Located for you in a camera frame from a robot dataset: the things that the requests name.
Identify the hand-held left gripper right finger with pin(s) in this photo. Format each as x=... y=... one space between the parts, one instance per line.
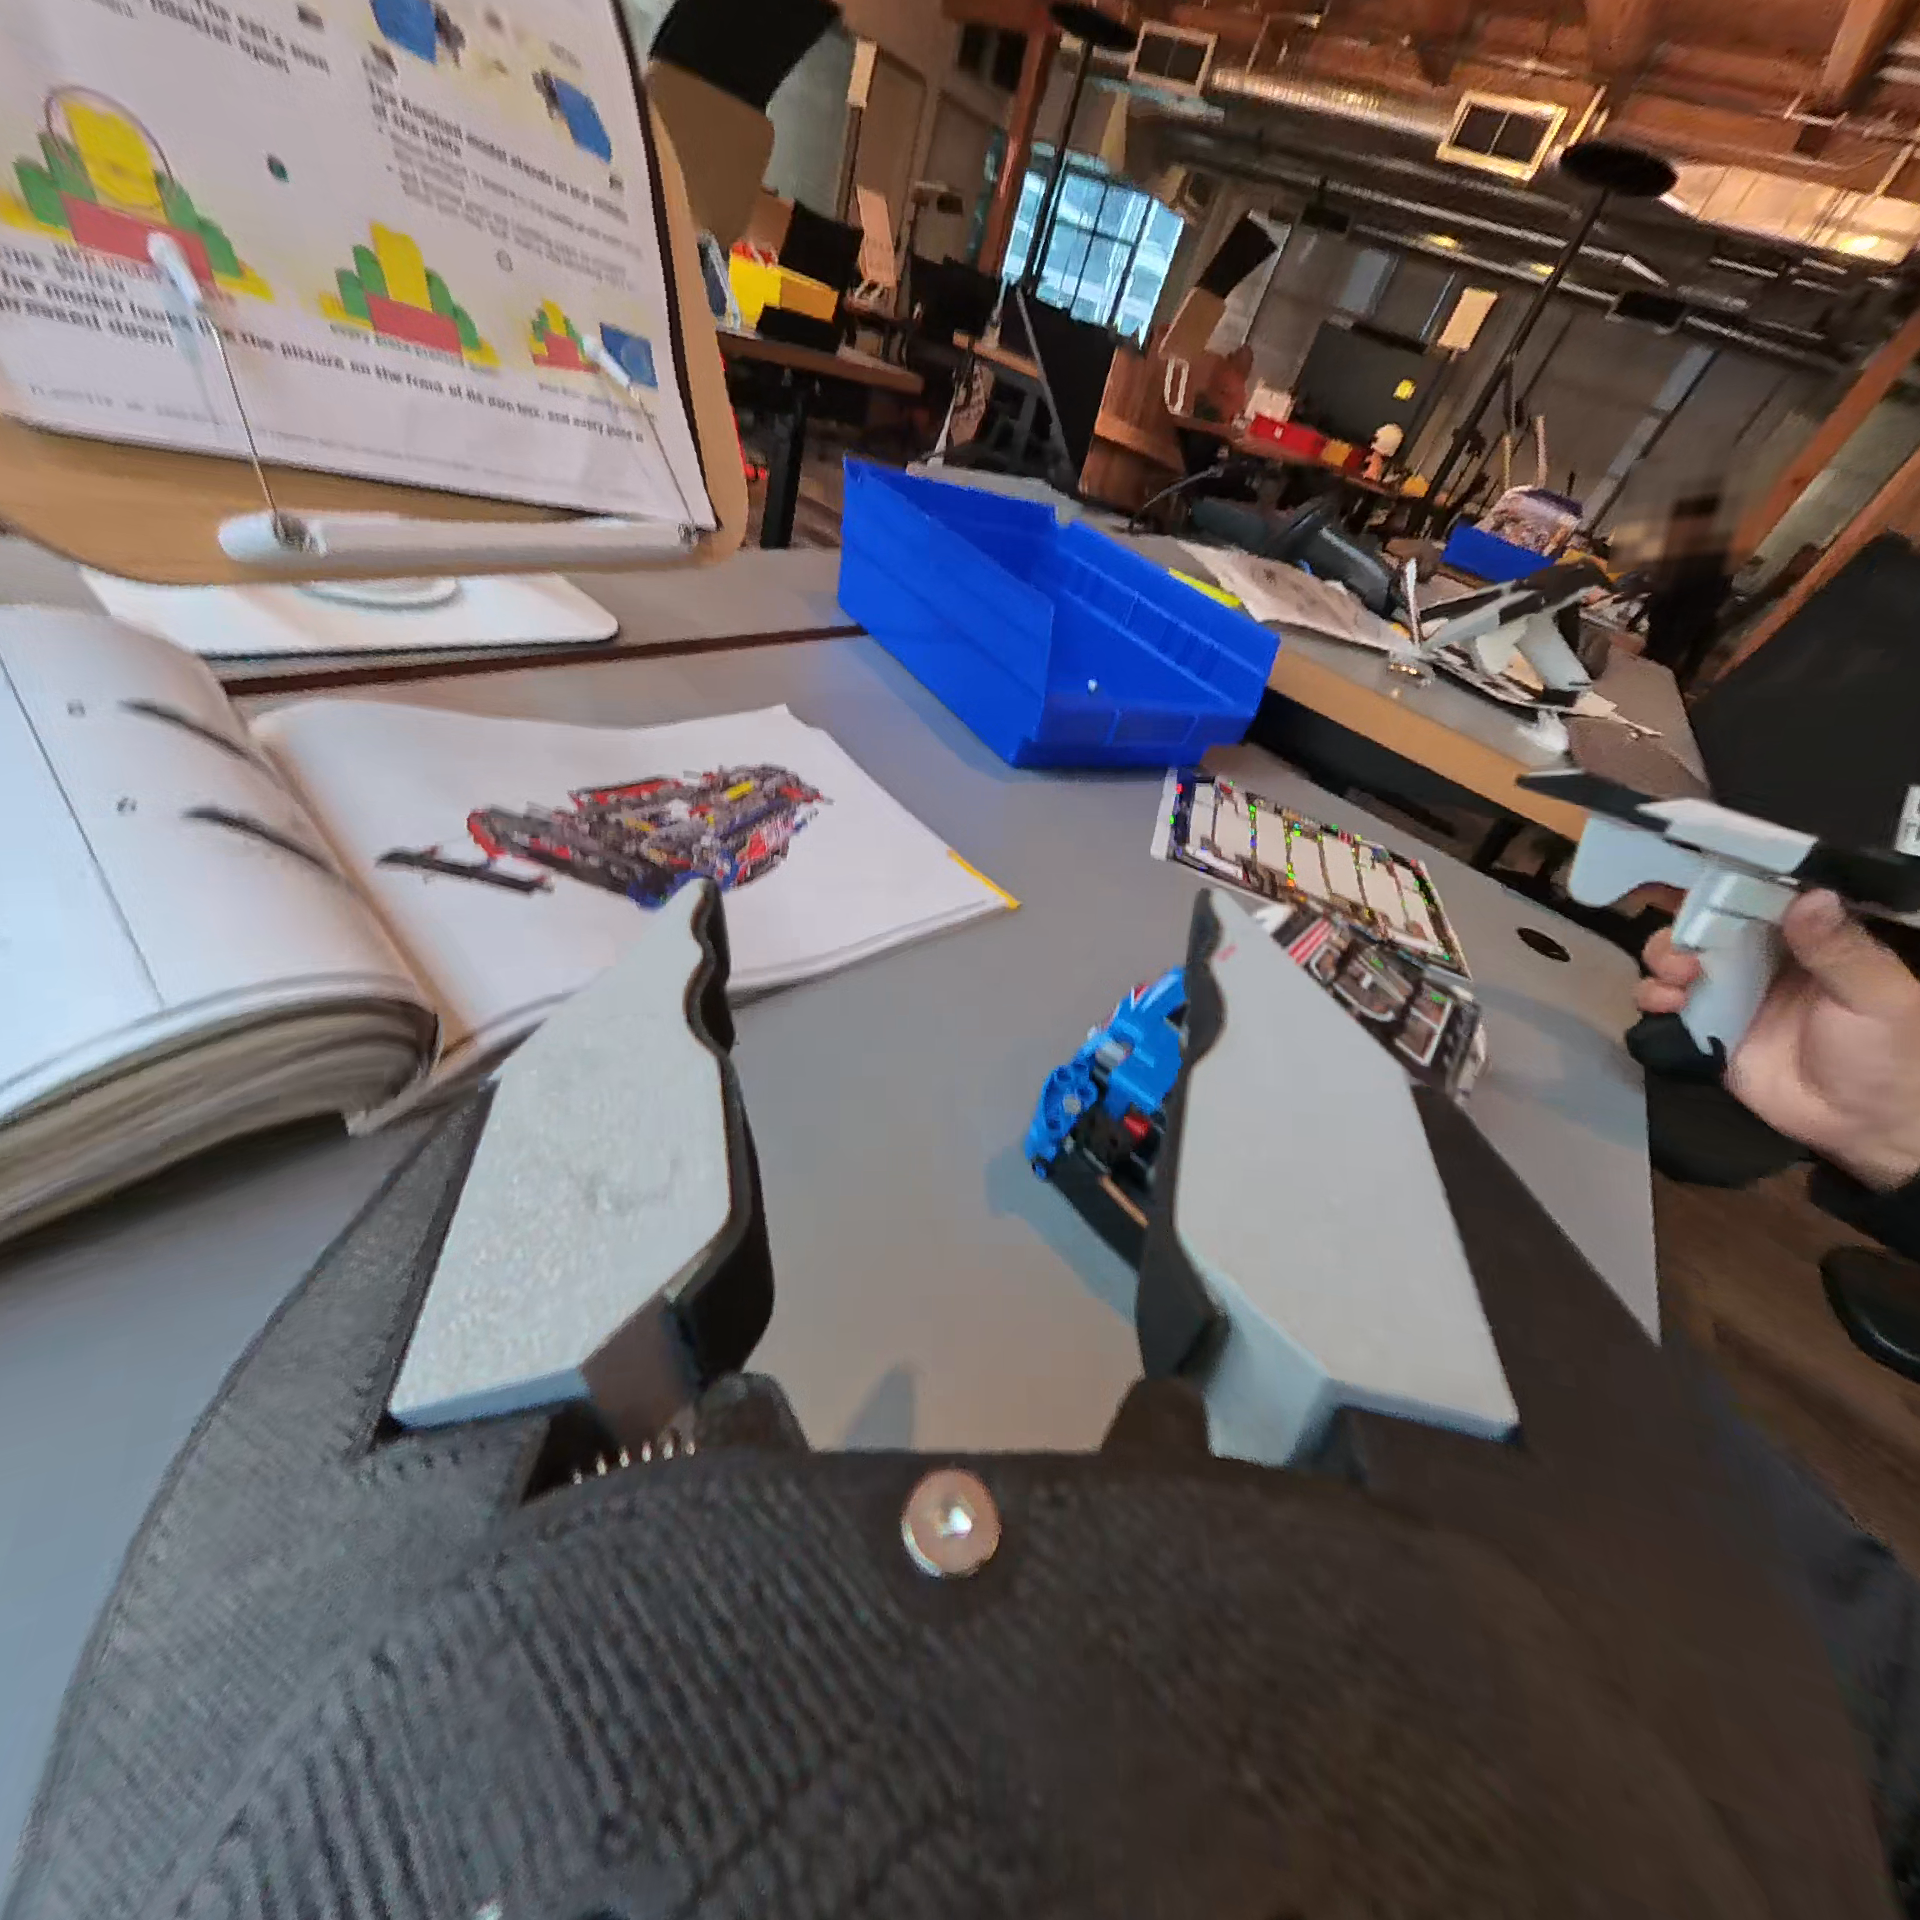
x=1335 y=1216

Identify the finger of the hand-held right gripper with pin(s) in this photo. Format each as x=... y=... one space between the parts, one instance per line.
x=1636 y=851

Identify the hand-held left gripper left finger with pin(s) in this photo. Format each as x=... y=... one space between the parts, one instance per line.
x=571 y=1216

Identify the grey desk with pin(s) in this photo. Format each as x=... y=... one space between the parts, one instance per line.
x=899 y=1201

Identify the person's right hand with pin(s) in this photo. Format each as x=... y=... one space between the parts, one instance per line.
x=1845 y=1051

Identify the wooden workbench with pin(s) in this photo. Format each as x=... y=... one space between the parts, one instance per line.
x=1440 y=752

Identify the white pistol-grip tool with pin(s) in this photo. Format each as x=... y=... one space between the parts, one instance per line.
x=1518 y=638

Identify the holographic sticker sheet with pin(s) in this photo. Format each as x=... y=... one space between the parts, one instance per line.
x=1322 y=885

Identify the small blue bin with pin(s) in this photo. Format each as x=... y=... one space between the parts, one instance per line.
x=1500 y=553

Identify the open instruction booklet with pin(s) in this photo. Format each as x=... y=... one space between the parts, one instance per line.
x=451 y=872

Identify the black floor lamp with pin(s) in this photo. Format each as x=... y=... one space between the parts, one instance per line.
x=1575 y=272

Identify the blue storage bin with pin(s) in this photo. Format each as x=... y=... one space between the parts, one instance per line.
x=1052 y=632

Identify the yellow storage bin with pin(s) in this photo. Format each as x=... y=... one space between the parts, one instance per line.
x=774 y=293

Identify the printed paper sheet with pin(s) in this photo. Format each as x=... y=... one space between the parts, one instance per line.
x=359 y=213

